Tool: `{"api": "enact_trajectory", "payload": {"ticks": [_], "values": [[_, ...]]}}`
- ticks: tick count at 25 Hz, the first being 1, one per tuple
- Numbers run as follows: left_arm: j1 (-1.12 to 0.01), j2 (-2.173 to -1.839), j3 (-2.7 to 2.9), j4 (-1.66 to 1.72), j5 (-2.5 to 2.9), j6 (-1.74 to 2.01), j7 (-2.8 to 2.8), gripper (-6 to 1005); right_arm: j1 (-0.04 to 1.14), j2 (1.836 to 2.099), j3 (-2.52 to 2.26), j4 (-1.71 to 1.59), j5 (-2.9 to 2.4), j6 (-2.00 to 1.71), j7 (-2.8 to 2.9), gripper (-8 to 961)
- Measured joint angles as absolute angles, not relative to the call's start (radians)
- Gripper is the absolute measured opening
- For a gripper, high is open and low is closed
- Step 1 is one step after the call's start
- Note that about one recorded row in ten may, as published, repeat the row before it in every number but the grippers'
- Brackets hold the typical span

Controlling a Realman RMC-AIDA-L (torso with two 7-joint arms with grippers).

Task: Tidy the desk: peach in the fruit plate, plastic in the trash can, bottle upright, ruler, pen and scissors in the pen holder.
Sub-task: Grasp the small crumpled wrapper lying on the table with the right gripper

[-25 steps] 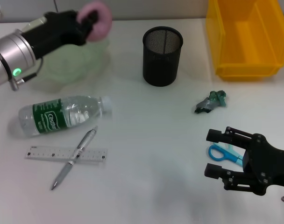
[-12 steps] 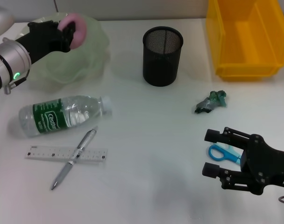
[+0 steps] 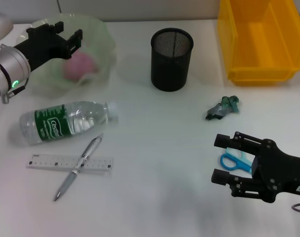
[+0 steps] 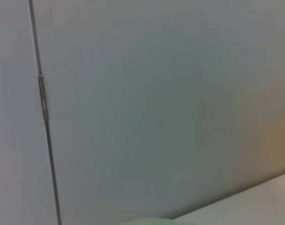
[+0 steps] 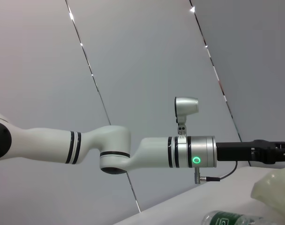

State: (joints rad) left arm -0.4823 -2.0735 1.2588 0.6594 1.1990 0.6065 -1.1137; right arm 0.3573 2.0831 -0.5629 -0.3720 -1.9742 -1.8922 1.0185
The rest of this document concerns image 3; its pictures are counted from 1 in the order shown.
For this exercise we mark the green plastic wrapper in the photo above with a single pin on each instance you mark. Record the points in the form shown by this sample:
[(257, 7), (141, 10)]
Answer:
[(221, 109)]

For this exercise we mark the clear green-label water bottle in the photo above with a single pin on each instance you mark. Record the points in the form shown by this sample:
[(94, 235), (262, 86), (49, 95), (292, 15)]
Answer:
[(66, 118)]

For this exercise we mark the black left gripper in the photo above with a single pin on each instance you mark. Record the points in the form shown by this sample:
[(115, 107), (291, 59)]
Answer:
[(41, 47)]

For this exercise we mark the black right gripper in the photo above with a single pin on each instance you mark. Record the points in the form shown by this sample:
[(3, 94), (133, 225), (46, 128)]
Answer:
[(283, 172)]

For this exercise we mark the black mesh pen cup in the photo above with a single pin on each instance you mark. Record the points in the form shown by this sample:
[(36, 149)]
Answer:
[(171, 66)]

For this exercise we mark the pink toy peach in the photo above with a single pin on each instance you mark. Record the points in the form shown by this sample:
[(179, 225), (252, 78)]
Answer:
[(81, 66)]

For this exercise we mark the translucent green wavy fruit plate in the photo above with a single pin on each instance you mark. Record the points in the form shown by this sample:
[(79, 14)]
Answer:
[(100, 42)]

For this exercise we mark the yellow plastic bin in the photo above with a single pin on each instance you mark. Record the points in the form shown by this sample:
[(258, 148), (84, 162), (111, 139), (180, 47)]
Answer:
[(263, 39)]

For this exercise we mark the clear plastic ruler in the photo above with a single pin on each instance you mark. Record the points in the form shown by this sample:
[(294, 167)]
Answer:
[(48, 163)]

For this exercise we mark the silver ballpoint pen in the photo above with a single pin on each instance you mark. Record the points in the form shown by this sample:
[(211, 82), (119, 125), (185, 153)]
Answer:
[(76, 170)]

